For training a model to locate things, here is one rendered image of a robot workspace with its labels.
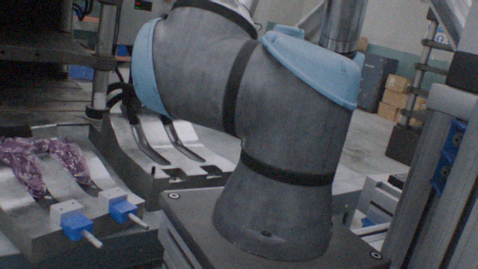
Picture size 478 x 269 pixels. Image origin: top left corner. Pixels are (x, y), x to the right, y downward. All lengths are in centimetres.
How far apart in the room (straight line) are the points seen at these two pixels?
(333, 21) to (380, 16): 793
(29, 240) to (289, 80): 55
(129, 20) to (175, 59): 130
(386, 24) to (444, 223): 811
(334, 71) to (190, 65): 15
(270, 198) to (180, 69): 17
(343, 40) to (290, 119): 37
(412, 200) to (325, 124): 22
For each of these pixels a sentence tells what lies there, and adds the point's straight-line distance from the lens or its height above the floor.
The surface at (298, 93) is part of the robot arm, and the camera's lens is 39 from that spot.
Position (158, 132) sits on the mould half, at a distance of 119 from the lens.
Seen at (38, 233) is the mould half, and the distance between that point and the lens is 78.
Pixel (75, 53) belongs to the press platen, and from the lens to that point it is 160.
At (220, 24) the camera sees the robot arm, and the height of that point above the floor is 127.
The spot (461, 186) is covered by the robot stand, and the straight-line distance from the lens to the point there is 48.
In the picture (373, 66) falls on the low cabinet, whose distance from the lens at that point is 792.
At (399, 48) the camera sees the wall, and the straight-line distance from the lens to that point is 828.
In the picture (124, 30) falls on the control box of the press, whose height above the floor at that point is 113.
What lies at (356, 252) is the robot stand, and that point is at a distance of 51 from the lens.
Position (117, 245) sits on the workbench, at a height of 77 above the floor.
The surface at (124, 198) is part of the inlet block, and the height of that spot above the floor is 87.
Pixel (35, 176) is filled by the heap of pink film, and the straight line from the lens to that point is 90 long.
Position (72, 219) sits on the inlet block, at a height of 87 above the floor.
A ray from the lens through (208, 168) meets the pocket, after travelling 105.
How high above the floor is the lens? 128
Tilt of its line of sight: 17 degrees down
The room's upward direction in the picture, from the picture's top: 12 degrees clockwise
